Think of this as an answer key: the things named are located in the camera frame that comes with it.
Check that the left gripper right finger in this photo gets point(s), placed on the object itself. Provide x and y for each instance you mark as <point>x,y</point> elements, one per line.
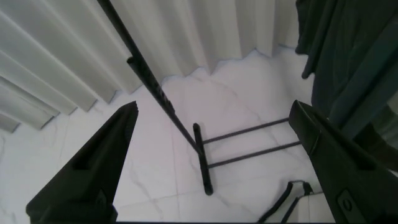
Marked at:
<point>351,174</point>

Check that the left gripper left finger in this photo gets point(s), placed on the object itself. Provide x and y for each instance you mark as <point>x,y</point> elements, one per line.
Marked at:
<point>87,180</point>

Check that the dark grey garment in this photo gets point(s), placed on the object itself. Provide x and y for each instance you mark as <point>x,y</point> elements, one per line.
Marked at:
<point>342,46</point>

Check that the black clothes rack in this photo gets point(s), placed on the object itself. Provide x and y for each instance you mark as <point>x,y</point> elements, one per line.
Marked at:
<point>146,74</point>

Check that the white curtain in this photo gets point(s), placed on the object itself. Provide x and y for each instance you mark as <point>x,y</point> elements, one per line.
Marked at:
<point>186,31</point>

